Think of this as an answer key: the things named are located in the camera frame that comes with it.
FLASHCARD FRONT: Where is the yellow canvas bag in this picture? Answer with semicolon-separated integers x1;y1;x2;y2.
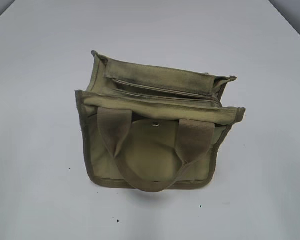
75;51;246;193

